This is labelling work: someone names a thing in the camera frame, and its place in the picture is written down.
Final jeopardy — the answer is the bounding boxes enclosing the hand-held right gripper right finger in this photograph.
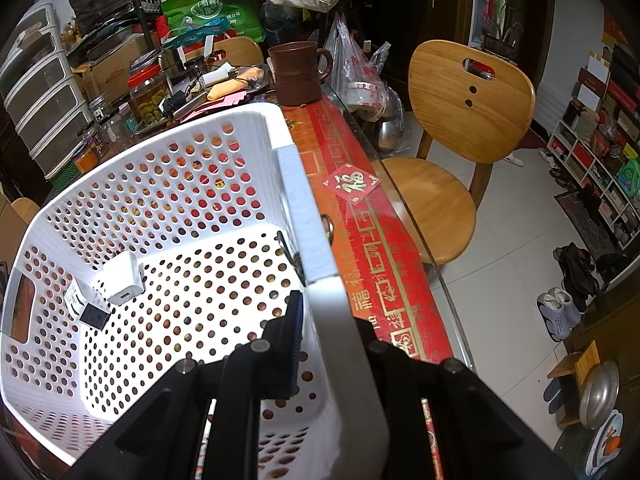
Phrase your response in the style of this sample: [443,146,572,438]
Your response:
[355,317,576,480]

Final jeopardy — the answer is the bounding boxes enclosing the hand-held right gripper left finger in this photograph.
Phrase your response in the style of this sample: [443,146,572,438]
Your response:
[65,290,306,480]

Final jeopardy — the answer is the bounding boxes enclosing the white perforated plastic basket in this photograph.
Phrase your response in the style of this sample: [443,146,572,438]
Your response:
[0,102,391,480]

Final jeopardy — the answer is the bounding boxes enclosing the white cube charger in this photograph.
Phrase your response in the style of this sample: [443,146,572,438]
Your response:
[95,251,146,306]

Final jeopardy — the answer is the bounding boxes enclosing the black and white power adapter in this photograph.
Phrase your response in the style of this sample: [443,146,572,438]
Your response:
[64,279,112,331]

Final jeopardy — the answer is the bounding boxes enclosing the red printed tablecloth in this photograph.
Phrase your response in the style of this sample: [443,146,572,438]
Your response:
[0,95,461,480]

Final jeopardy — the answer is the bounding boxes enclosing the metal binder clip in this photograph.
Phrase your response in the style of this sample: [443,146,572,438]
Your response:
[275,214,336,286]

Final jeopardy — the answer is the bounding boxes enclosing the red paper sticker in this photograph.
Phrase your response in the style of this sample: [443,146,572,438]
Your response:
[322,162,382,206]

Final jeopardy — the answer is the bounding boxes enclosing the blue slippers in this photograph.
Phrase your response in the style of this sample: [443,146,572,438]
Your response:
[542,377,568,416]

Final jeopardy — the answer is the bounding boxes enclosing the white slippers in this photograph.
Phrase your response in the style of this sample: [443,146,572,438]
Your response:
[537,287,583,343]

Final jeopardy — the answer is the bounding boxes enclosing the small wooden stool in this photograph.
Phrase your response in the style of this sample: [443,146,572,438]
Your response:
[546,340,601,386]

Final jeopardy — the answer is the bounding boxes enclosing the black sandals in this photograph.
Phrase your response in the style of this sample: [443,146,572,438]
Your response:
[552,242,601,311]

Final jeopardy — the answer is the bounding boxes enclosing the metal pan lid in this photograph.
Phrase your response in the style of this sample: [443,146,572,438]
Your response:
[579,360,621,430]

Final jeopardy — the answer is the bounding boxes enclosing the printed plate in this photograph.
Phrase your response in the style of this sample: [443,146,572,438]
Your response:
[585,410,626,476]

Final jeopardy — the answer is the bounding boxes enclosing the dark door mat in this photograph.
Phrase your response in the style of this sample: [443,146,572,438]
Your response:
[554,190,618,256]

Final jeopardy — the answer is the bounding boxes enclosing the pink paper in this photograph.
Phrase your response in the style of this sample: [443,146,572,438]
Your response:
[190,91,256,116]

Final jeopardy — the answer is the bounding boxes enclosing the orange cloth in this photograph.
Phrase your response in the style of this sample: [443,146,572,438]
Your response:
[207,65,264,101]

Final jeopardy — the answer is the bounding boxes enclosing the black pouch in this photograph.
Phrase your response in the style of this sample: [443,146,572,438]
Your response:
[162,91,193,116]

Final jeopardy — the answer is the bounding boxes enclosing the clear plastic bag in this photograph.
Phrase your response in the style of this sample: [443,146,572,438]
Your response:
[322,12,401,121]

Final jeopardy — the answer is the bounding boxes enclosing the small orange jar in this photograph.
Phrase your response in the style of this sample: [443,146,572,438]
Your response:
[72,127,108,173]

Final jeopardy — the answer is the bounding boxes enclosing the white plug charger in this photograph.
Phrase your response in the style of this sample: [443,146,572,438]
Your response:
[200,62,238,86]

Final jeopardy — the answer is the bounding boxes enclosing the empty glass jar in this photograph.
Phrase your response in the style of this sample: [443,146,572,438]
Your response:
[102,110,133,141]

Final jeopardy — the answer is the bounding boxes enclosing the green plastic basket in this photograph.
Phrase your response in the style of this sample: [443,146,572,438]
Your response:
[47,162,83,191]

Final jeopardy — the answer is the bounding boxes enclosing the glass jar with red lid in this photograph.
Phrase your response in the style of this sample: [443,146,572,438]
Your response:
[127,67,172,126]

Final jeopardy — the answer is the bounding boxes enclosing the wooden chair with slotted back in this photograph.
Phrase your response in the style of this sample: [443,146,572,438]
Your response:
[377,40,537,266]

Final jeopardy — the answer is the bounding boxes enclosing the white cubby shelf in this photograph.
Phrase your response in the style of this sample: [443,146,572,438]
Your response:
[545,50,640,251]

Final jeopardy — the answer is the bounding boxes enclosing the round wooden chair back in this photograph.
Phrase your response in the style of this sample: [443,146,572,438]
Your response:
[10,197,41,226]

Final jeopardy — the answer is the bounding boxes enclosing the large cardboard box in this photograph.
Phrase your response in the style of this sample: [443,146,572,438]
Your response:
[0,205,26,261]

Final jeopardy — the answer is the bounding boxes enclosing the brown cardboard box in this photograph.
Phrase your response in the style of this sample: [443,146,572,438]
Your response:
[75,40,151,103]

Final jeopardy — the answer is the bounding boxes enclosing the green shopping bag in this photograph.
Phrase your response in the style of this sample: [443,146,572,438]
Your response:
[161,0,267,45]

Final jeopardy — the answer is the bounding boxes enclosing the tall grey mesh cover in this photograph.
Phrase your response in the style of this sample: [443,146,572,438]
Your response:
[0,2,96,181]

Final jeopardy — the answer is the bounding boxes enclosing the potted plant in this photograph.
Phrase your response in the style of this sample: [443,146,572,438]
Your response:
[480,0,531,61]

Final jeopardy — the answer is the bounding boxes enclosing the red wall poster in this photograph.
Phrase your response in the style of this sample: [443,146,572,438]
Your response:
[602,7,631,46]

